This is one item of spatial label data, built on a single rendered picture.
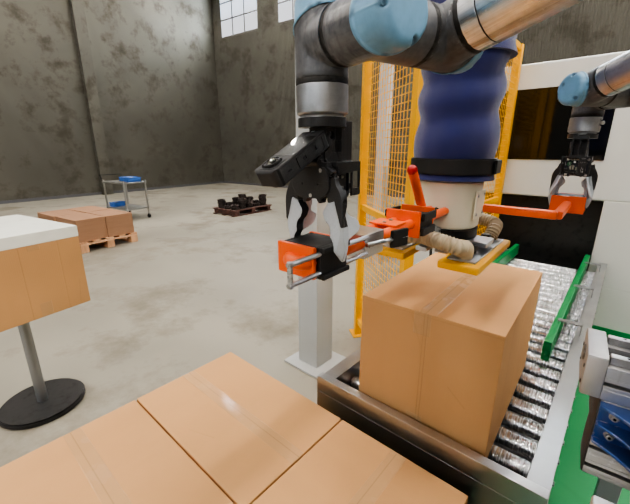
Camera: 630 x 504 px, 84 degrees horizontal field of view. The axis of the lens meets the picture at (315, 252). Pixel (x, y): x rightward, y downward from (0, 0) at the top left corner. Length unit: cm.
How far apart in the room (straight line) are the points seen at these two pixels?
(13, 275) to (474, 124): 187
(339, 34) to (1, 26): 1232
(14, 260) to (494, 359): 188
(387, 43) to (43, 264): 184
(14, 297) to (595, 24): 1011
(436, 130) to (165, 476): 115
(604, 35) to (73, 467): 1015
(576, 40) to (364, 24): 971
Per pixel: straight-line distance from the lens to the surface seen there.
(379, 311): 109
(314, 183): 53
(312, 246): 52
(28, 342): 244
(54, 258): 207
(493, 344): 100
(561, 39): 1015
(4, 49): 1257
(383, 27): 44
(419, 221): 80
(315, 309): 220
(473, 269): 92
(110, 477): 124
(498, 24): 51
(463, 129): 97
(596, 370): 91
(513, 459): 127
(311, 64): 53
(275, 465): 114
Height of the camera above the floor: 138
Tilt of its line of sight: 16 degrees down
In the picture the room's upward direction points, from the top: straight up
